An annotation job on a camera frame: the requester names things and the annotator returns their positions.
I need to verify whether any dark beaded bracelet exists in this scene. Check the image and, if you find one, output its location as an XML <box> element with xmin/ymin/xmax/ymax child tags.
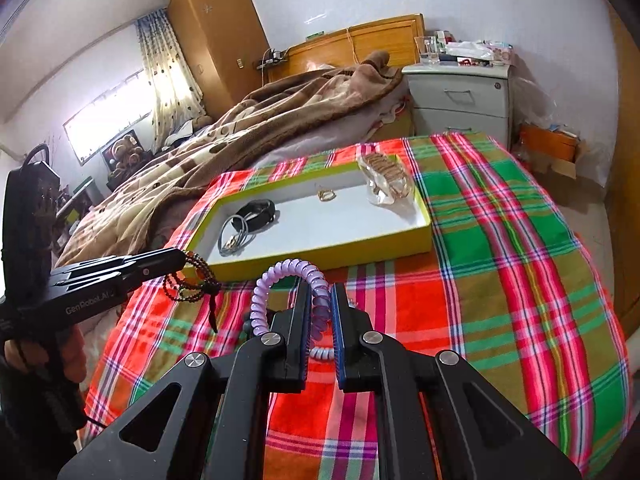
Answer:
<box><xmin>162</xmin><ymin>250</ymin><xmax>222</xmax><ymax>334</ymax></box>

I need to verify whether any grey hair tie with flower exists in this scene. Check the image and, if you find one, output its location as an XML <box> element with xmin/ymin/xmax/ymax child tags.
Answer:
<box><xmin>217</xmin><ymin>212</ymin><xmax>251</xmax><ymax>257</ymax></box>

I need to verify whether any black smart band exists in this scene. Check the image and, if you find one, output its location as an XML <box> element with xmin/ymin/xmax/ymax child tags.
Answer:
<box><xmin>232</xmin><ymin>198</ymin><xmax>277</xmax><ymax>233</ymax></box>

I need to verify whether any purple spiral hair tie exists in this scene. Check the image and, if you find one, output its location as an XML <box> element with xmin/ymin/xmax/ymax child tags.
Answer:
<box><xmin>248</xmin><ymin>258</ymin><xmax>333</xmax><ymax>340</ymax></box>

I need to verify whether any clear bag of gold jewelry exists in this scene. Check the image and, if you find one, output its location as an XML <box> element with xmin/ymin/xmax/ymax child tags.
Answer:
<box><xmin>357</xmin><ymin>152</ymin><xmax>413</xmax><ymax>206</ymax></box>

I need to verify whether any left hand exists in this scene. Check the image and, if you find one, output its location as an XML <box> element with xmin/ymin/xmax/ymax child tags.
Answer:
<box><xmin>3</xmin><ymin>326</ymin><xmax>87</xmax><ymax>384</ymax></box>

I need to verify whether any brown patterned blanket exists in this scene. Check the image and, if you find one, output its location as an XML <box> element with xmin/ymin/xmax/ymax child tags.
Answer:
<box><xmin>56</xmin><ymin>51</ymin><xmax>402</xmax><ymax>266</ymax></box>

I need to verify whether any plaid cloth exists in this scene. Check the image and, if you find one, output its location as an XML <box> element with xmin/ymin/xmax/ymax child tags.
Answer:
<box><xmin>87</xmin><ymin>133</ymin><xmax>632</xmax><ymax>479</ymax></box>

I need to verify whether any patterned curtain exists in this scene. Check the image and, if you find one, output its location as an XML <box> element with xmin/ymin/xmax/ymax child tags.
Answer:
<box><xmin>134</xmin><ymin>9</ymin><xmax>206</xmax><ymax>151</ymax></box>

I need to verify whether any yellow-green shallow box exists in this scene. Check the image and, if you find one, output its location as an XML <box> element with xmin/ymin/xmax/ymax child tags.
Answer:
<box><xmin>186</xmin><ymin>162</ymin><xmax>432</xmax><ymax>282</ymax></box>

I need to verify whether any wooden wardrobe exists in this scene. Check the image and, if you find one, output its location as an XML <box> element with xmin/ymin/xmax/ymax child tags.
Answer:
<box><xmin>167</xmin><ymin>0</ymin><xmax>269</xmax><ymax>119</ymax></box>

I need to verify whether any wooden door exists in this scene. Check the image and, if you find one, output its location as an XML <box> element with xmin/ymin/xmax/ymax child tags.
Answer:
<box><xmin>605</xmin><ymin>10</ymin><xmax>640</xmax><ymax>336</ymax></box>

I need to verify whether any orange cardboard box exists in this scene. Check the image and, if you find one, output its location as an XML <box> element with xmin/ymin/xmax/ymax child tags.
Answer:
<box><xmin>518</xmin><ymin>124</ymin><xmax>580</xmax><ymax>180</ymax></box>

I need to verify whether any grey nightstand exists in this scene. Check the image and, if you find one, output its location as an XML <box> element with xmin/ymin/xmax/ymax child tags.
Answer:
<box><xmin>402</xmin><ymin>64</ymin><xmax>512</xmax><ymax>148</ymax></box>

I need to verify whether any wooden headboard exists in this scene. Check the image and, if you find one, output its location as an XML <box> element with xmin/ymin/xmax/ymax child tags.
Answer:
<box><xmin>265</xmin><ymin>14</ymin><xmax>425</xmax><ymax>82</ymax></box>

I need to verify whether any clutter on nightstand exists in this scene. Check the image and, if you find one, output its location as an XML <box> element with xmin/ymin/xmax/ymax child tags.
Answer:
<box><xmin>414</xmin><ymin>29</ymin><xmax>515</xmax><ymax>67</ymax></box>

